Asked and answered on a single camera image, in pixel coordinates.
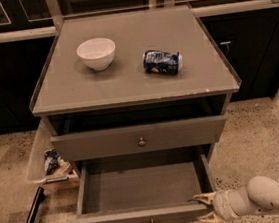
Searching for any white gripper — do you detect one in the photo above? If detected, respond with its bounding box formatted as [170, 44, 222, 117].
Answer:
[193, 190, 240, 223]

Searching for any grey drawer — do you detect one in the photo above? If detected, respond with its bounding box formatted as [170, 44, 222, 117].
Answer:
[50, 115, 226, 161]
[68, 146, 216, 223]

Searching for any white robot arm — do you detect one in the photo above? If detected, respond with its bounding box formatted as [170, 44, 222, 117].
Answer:
[193, 175, 279, 223]

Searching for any grey top drawer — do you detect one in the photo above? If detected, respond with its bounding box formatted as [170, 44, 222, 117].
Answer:
[50, 115, 226, 161]

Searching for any grey drawer cabinet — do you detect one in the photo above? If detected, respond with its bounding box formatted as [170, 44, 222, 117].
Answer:
[19, 0, 252, 184]

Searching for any crushed blue soda can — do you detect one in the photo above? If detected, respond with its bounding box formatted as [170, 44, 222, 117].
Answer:
[142, 50, 183, 75]

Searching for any blue snack bag in bin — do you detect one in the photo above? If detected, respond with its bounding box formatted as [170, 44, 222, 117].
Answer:
[44, 149, 59, 175]

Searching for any black bar on floor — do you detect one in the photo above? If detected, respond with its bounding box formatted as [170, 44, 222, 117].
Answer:
[25, 186, 45, 223]

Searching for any clear plastic bin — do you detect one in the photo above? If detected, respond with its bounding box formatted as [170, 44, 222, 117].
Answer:
[27, 122, 79, 192]

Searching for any white ceramic bowl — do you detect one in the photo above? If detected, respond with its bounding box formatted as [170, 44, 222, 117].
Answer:
[76, 37, 116, 71]

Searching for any metal window frame rail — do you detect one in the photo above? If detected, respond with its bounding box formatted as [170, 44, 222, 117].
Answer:
[0, 0, 279, 44]

